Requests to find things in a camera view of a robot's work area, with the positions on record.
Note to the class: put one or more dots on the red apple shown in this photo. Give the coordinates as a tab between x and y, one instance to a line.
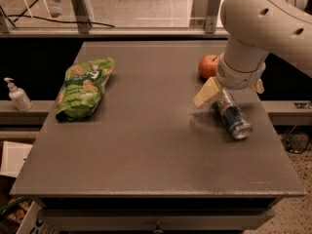
207	66

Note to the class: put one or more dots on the white pump dispenser bottle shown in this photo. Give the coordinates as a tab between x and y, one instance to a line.
18	96

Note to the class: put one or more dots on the white box blue print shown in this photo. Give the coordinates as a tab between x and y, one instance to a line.
32	224

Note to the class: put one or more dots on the right metal railing post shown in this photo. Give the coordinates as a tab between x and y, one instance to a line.
211	17

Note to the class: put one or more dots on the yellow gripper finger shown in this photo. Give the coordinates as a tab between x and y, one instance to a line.
210	91
258	86

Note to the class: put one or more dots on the metal railing post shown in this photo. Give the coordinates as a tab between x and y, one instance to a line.
211	17
84	14

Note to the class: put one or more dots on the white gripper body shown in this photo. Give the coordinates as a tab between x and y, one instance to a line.
239	78

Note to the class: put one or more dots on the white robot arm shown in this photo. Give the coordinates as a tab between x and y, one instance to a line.
258	28

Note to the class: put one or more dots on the blue silver redbull can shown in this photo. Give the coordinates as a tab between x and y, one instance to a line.
233	117

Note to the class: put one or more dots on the left metal railing post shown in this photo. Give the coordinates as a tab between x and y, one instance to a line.
84	14

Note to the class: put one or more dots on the white paper sheet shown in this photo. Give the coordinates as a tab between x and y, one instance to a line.
13	157

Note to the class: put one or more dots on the green chip bag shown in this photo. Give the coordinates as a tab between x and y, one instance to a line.
83	88

